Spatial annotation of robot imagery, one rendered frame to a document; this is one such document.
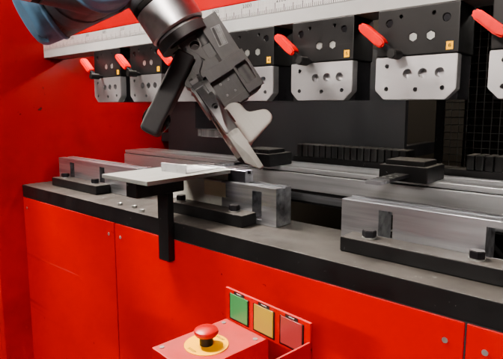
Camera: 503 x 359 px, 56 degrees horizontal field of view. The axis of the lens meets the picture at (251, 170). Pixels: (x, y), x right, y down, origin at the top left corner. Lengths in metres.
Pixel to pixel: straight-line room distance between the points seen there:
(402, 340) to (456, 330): 0.10
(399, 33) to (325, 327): 0.57
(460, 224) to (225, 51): 0.53
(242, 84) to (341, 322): 0.52
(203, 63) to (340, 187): 0.77
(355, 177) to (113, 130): 1.17
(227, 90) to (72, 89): 1.45
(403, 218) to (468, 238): 0.12
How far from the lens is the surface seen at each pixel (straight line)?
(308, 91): 1.03
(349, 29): 0.99
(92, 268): 1.59
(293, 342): 0.79
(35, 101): 1.96
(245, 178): 1.20
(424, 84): 0.91
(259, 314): 0.83
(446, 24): 0.92
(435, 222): 0.94
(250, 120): 0.57
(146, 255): 1.33
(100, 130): 2.08
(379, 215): 0.99
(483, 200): 1.18
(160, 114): 0.61
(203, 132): 1.31
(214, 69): 0.60
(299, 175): 1.38
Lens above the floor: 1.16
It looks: 8 degrees down
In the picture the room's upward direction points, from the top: straight up
